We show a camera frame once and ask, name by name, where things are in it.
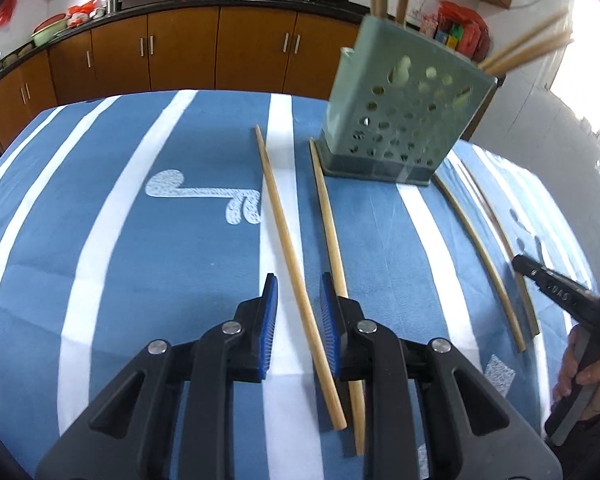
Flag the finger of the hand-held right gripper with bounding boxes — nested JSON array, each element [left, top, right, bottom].
[[511, 254, 600, 324]]

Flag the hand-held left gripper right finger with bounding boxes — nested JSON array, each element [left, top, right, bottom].
[[319, 272, 563, 480]]

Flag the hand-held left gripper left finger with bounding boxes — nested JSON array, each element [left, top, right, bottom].
[[35, 274, 281, 480]]

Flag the green perforated chopstick holder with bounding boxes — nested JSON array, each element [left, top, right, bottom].
[[314, 15, 498, 187]]

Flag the large red sauce bottle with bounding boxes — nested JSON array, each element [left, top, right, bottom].
[[462, 22, 483, 61]]

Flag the red plastic bag over bottles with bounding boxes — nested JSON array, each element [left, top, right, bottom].
[[437, 1, 486, 28]]

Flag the wooden lower cabinets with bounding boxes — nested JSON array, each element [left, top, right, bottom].
[[0, 5, 371, 151]]

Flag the black kitchen countertop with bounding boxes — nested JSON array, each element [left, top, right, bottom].
[[0, 0, 373, 96]]

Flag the red plastic bag with food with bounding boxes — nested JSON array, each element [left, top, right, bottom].
[[67, 1, 99, 26]]

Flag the green basin with red lid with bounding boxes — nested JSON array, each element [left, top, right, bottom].
[[31, 14, 68, 47]]

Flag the bright window with white frame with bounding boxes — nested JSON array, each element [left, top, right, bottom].
[[545, 0, 600, 161]]

